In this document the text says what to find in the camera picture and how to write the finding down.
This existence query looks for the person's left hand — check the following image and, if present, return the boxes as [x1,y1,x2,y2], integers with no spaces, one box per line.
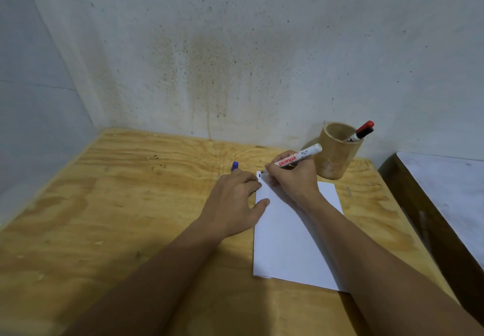
[198,169,271,239]

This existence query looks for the person's right hand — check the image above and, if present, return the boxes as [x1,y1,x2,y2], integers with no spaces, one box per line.
[265,150,321,212]

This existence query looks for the white marker pen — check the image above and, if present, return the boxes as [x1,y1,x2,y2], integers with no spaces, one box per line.
[260,143,323,175]

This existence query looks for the white paper sheet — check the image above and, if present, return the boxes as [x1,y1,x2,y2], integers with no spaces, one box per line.
[253,170,347,293]

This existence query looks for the person's right forearm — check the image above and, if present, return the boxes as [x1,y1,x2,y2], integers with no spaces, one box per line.
[298,192,484,336]

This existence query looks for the person's left forearm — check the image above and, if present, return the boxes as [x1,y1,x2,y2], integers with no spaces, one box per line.
[62,220,224,336]

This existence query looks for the wooden pen holder cup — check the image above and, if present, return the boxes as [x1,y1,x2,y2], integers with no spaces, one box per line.
[315,121,364,180]

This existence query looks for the black capped marker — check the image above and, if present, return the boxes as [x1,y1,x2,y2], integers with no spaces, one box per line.
[343,127,374,143]

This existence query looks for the red capped marker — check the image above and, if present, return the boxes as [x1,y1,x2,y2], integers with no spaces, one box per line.
[350,120,375,139]

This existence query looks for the dark wooden side table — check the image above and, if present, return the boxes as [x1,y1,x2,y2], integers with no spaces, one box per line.
[378,152,484,325]

